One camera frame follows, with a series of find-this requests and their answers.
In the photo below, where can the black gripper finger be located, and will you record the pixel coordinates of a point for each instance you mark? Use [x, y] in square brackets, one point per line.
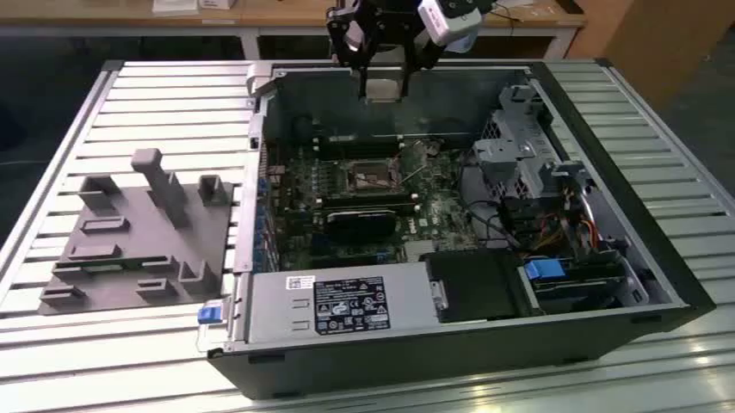
[427, 51]
[345, 51]

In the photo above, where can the silver CPU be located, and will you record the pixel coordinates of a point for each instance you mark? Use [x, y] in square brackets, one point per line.
[383, 91]

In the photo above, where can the CPU socket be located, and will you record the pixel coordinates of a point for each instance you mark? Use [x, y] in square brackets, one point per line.
[370, 178]

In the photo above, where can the white box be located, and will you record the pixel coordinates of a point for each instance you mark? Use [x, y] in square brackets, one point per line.
[175, 6]
[217, 3]

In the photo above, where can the metal drive cage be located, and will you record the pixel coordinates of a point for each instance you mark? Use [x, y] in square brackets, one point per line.
[506, 159]

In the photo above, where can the wooden cabinet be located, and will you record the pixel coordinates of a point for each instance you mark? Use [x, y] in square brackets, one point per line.
[661, 43]

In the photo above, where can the graphics card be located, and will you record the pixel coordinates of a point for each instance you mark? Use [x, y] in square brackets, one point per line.
[362, 226]

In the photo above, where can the wooden desk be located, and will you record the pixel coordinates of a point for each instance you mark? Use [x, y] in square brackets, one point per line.
[115, 19]

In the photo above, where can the green motherboard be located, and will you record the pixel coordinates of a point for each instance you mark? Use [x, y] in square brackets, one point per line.
[454, 228]

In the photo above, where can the silver heat sink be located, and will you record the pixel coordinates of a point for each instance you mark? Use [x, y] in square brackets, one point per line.
[422, 250]

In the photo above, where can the black optical drive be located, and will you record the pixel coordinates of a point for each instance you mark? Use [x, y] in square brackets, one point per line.
[477, 284]

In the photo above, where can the blue disk carrier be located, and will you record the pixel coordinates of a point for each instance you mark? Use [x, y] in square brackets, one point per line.
[546, 271]

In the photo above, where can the grey parts rack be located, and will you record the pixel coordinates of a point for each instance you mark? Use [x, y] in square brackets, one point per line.
[143, 241]

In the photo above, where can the silver power supply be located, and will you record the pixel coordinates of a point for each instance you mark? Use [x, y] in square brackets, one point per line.
[275, 310]

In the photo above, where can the metal disk bay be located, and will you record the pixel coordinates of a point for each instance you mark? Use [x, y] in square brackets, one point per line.
[631, 284]

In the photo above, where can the blue case latch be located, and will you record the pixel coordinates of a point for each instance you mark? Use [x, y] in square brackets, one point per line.
[209, 314]

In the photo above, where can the black PC case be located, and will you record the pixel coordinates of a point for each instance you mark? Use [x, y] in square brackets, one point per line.
[402, 370]

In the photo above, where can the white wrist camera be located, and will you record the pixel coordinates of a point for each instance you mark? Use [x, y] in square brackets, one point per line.
[451, 19]

